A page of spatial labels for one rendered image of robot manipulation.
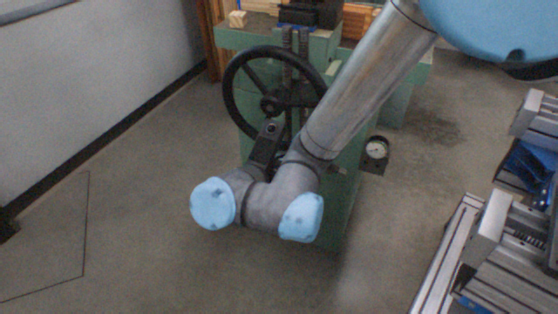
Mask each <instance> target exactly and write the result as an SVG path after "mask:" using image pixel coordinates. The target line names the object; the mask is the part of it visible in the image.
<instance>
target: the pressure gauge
mask: <svg viewBox="0 0 558 314"><path fill-rule="evenodd" d="M389 147H390V141H388V139H386V138H385V137H383V136H380V135H375V136H371V137H370V138H369V139H368V140H367V143H366V145H365V152H366V153H367V154H368V155H370V157H373V158H377V159H379V158H384V157H385V156H386V155H387V154H388V153H389ZM376 148H377V149H378V150H375V149H376ZM369 150H372V151H369Z"/></svg>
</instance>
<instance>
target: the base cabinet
mask: <svg viewBox="0 0 558 314"><path fill-rule="evenodd" d="M234 90H235V103H236V105H237V108H238V110H239V111H240V113H241V115H242V116H243V118H244V119H245V120H246V121H247V122H248V123H249V124H250V125H251V126H252V127H253V128H254V129H255V130H256V131H257V132H260V129H261V127H262V123H263V121H264V118H265V114H264V113H263V112H262V110H261V108H260V106H259V102H260V99H261V98H262V97H263V96H264V95H262V94H261V93H259V92H249V91H245V90H241V89H237V88H235V89H234ZM380 107H381V106H380ZM380 107H379V108H378V109H377V111H376V112H375V113H374V114H373V115H372V116H371V118H370V119H369V120H368V121H367V122H366V123H365V124H364V126H363V127H362V128H361V129H360V130H359V132H358V133H357V134H356V135H355V137H354V139H352V140H351V141H350V142H349V144H348V145H347V146H346V147H345V148H344V149H343V151H342V152H341V153H340V154H339V155H338V156H337V157H336V159H334V160H333V161H332V162H331V163H334V164H336V165H337V166H340V167H342V168H345V169H347V174H346V175H345V177H342V176H340V175H338V174H335V173H332V175H327V174H323V178H322V179H321V182H320V185H319V187H318V189H317V191H316V195H320V196H321V197H322V198H323V215H322V220H321V222H320V227H319V230H318V232H317V234H316V237H315V239H314V240H313V241H312V242H309V243H311V244H313V245H316V246H318V247H321V248H324V249H327V250H330V251H333V252H335V253H338V251H339V249H340V246H341V243H342V240H343V237H344V232H345V230H346V227H347V225H348V221H349V219H350V214H351V211H352V205H353V202H354V200H355V197H356V194H357V189H358V186H359V184H360V181H361V179H362V175H363V171H359V170H357V166H358V162H359V158H360V154H361V151H362V148H363V145H364V141H365V139H366V136H367V134H368V132H369V129H374V130H375V127H376V124H377V120H378V115H379V111H380ZM299 108H300V107H292V139H294V138H295V136H296V135H297V134H299V133H300V118H299V117H300V109H299ZM272 120H275V121H278V122H282V123H283V112H282V114H281V115H280V116H279V117H277V118H272ZM238 132H239V140H240V149H241V157H242V165H246V162H247V160H248V157H249V153H250V150H251V148H252V146H253V145H254V142H255V141H254V140H252V139H250V137H249V136H247V135H246V134H245V133H244V132H243V131H242V130H241V129H240V128H239V127H238Z"/></svg>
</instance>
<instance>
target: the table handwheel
mask: <svg viewBox="0 0 558 314"><path fill-rule="evenodd" d="M254 58H275V59H278V60H281V61H283V62H285V63H287V64H289V65H292V66H293V67H295V68H296V69H297V70H298V71H299V72H301V73H302V74H303V75H304V77H305V78H306V79H307V80H308V81H309V82H310V84H311V86H312V87H313V89H314V91H315V93H316V95H317V98H318V101H301V100H288V96H289V95H290V90H288V88H287V87H284V86H283V85H282V83H281V84H280V85H279V86H278V87H277V89H271V90H269V91H268V89H267V88H266V87H265V86H264V85H263V83H262V82H261V81H260V79H259V78H257V77H256V74H255V72H254V71H253V70H252V68H251V67H250V66H249V64H248V63H247V62H248V61H249V60H251V59H254ZM240 67H242V69H243V70H244V71H245V72H246V73H247V74H248V76H249V77H250V78H251V79H252V80H253V82H254V83H255V86H256V87H257V89H258V90H259V91H260V92H261V93H262V95H264V96H263V97H262V98H261V99H260V102H259V106H260V108H261V110H262V112H263V113H264V114H265V118H264V120H265V119H272V118H277V117H279V116H280V115H281V114H282V112H283V111H284V110H285V108H286V107H303V108H316V106H317V105H318V103H319V102H320V100H321V99H322V97H323V96H324V94H325V93H326V92H327V91H328V88H327V85H326V84H325V82H324V80H323V78H322V77H321V75H320V74H319V72H318V71H317V70H316V69H315V67H314V66H313V65H312V64H311V63H310V62H308V61H307V60H306V59H305V58H303V57H301V56H300V55H298V54H296V53H295V52H293V51H290V50H288V49H285V48H282V47H280V46H276V45H270V44H260V45H255V46H251V47H249V48H246V49H244V50H242V51H240V52H239V53H237V54H236V55H235V56H234V57H233V58H232V59H231V60H230V61H229V62H228V64H227V65H226V67H225V70H224V72H223V75H222V79H221V95H222V98H223V101H224V104H225V107H226V109H227V111H228V114H229V115H230V117H231V119H232V120H233V121H234V123H235V124H236V125H237V126H238V127H239V128H240V129H241V130H242V131H243V132H244V133H245V134H246V135H247V136H249V137H250V139H252V140H255V139H256V136H257V134H258V133H259V132H257V131H256V130H255V129H254V128H253V127H252V126H251V125H250V124H249V123H248V122H247V121H246V120H245V119H244V118H243V116H242V115H241V113H240V111H239V110H238V108H237V105H236V103H235V99H234V94H233V81H234V77H235V74H236V73H237V71H238V69H239V68H240ZM299 83H300V82H299V79H294V78H293V79H292V91H294V90H295V88H296V87H297V85H298V84H299ZM291 141H292V140H282V142H281V145H280V146H279V148H278V150H279V151H288V150H289V146H290V143H291Z"/></svg>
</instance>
